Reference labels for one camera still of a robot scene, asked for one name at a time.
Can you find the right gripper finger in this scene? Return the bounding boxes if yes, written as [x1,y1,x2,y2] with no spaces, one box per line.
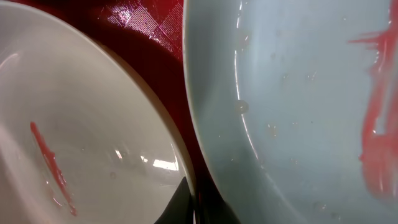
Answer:
[154,177,194,224]

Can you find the white plate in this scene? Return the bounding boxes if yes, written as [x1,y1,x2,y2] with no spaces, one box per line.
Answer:
[1,1,195,223]

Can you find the light blue plate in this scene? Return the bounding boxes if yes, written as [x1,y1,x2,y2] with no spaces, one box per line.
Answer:
[183,0,397,223]

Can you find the red plastic tray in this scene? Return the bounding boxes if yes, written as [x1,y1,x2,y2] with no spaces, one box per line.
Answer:
[24,0,239,223]

